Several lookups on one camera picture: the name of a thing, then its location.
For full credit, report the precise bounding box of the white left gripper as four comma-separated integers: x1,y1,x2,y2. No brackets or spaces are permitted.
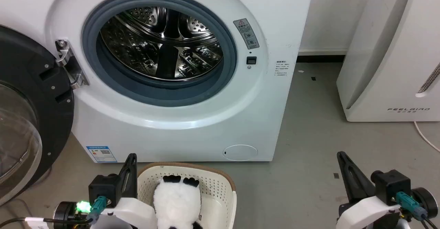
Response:
91,153,158,229

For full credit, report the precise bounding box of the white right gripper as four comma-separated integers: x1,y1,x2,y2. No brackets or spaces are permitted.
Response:
336,151,402,229

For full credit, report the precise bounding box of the panda plush toy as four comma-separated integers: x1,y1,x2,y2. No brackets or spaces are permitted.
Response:
152,175,204,229

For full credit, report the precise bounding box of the metal washing machine door hinge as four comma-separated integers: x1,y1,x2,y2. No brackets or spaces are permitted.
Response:
55,39,90,90

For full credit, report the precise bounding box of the stainless steel washing machine drum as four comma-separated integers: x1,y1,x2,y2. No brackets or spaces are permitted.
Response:
100,6,224,82

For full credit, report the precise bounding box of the black round washer door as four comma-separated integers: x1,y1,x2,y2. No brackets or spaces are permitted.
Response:
0,25,75,205

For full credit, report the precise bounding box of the blue energy label sticker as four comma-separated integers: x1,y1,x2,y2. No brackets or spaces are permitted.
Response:
86,146,118,163

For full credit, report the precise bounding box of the white front-load washing machine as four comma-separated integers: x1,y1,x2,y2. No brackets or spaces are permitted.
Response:
0,0,315,163

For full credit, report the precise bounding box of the cream perforated laundry basket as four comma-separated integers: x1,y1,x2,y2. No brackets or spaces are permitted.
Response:
137,162,238,229

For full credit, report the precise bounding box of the grey rubber door gasket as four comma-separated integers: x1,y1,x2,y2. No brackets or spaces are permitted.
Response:
82,0,238,107

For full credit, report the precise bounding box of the white air purifier appliance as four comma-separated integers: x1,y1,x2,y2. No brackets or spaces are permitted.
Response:
336,0,440,122

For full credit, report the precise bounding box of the oval filter cover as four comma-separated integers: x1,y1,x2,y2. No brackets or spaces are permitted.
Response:
223,144,258,161

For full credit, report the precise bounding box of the black baseboard strip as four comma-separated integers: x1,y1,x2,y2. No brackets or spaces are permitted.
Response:
296,55,345,63

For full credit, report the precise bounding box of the white text spec sticker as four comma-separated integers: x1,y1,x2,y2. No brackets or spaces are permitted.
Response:
275,61,290,77

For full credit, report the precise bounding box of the teal-plug left gripper cable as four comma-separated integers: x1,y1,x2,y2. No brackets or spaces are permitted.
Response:
0,196,108,229

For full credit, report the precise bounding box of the teal-plug gripper cable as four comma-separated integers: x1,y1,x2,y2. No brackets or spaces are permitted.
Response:
395,192,434,229
0,196,108,229

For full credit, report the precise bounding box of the teal-plug right gripper cable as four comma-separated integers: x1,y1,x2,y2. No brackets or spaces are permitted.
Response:
395,192,434,229

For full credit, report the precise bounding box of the white power cable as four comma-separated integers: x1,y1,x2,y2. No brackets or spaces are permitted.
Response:
414,121,440,153

